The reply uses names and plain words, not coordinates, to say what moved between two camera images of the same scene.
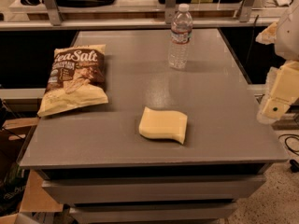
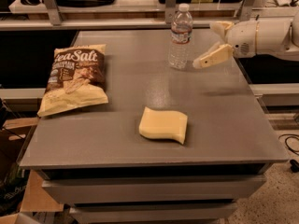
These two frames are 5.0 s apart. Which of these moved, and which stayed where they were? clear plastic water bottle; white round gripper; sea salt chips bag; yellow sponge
Moved: white round gripper
Stayed: yellow sponge; clear plastic water bottle; sea salt chips bag
